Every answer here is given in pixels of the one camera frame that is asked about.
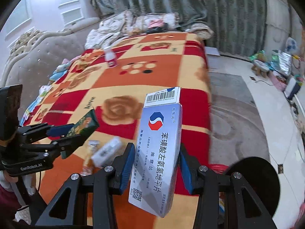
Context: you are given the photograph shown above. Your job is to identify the green snack packet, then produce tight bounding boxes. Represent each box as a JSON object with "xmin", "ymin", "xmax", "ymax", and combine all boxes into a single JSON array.
[{"xmin": 66, "ymin": 109, "xmax": 99, "ymax": 139}]

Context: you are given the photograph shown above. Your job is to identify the white medicine box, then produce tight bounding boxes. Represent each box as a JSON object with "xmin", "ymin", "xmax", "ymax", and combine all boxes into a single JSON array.
[{"xmin": 129, "ymin": 87, "xmax": 182, "ymax": 218}]

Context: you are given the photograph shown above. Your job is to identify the black round trash bin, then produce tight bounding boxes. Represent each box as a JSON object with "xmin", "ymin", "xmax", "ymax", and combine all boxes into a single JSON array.
[{"xmin": 224, "ymin": 157, "xmax": 280, "ymax": 217}]

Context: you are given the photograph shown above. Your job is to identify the white gloved left hand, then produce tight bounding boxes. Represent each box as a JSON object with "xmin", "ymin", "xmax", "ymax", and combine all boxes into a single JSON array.
[{"xmin": 1, "ymin": 171, "xmax": 36, "ymax": 195}]

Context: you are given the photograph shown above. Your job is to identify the small white box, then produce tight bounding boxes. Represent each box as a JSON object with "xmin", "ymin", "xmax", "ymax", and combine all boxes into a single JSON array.
[{"xmin": 91, "ymin": 136, "xmax": 122, "ymax": 168}]

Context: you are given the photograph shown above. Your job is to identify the small glass vial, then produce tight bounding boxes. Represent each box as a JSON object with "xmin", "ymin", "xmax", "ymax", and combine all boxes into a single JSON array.
[{"xmin": 80, "ymin": 140, "xmax": 100, "ymax": 176}]

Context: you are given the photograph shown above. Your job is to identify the grey patterned rug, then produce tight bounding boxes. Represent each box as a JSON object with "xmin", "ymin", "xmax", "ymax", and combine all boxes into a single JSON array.
[{"xmin": 209, "ymin": 72, "xmax": 270, "ymax": 166}]

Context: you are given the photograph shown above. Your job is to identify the beige tufted headboard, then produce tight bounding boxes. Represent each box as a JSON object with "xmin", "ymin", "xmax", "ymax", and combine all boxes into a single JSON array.
[{"xmin": 0, "ymin": 16, "xmax": 101, "ymax": 86}]

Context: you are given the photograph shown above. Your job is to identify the checkered red orange blanket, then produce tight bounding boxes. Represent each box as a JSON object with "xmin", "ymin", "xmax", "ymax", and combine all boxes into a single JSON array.
[{"xmin": 24, "ymin": 33, "xmax": 211, "ymax": 228}]

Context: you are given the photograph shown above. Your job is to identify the small white pink bottle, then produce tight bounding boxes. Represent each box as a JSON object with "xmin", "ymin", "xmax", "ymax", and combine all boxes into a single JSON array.
[{"xmin": 103, "ymin": 47, "xmax": 117, "ymax": 68}]

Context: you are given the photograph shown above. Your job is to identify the white low cabinet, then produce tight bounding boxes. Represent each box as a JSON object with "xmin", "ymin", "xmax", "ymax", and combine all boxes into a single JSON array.
[{"xmin": 290, "ymin": 95, "xmax": 304, "ymax": 134}]

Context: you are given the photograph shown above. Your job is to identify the crumpled floral quilt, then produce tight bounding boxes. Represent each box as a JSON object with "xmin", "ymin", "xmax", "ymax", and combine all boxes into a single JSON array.
[{"xmin": 84, "ymin": 10, "xmax": 133, "ymax": 50}]

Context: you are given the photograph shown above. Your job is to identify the small wooden stool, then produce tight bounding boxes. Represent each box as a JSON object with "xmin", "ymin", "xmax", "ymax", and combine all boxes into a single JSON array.
[{"xmin": 251, "ymin": 60, "xmax": 269, "ymax": 78}]

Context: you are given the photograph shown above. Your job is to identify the silver foil bag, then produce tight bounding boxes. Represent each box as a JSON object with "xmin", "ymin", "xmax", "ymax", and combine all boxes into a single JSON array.
[{"xmin": 277, "ymin": 51, "xmax": 292, "ymax": 77}]

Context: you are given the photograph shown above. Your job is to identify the floral pillow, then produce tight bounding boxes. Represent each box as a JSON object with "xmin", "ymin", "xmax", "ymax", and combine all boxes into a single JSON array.
[{"xmin": 128, "ymin": 12, "xmax": 179, "ymax": 35}]

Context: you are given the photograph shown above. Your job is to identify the green patterned curtain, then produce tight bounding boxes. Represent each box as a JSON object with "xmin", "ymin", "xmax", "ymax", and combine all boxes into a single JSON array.
[{"xmin": 90, "ymin": 0, "xmax": 267, "ymax": 56}]

